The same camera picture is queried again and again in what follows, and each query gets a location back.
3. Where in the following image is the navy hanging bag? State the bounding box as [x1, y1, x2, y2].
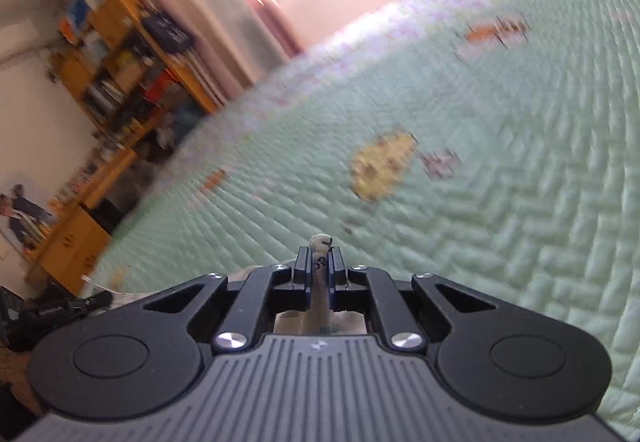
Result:
[142, 12, 194, 51]

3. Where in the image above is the wooden bookshelf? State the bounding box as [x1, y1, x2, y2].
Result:
[50, 0, 226, 143]

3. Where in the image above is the wall poster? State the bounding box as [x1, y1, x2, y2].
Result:
[0, 184, 56, 255]

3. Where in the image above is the green quilted bee blanket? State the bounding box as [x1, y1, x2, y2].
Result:
[82, 0, 640, 428]

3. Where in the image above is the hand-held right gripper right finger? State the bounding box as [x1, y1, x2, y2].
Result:
[327, 246, 497, 353]

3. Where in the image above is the red box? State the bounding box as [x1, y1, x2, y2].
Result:
[145, 72, 182, 103]

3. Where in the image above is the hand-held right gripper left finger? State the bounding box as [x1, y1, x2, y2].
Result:
[141, 246, 314, 354]

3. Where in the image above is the pink curtain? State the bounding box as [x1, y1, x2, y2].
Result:
[105, 0, 306, 102]

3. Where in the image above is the blue bag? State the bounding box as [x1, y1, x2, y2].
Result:
[170, 106, 207, 143]

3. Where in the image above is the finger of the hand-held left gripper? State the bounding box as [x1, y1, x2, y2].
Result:
[30, 291, 113, 323]

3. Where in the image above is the wooden desk with drawers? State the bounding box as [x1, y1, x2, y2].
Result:
[25, 142, 146, 297]

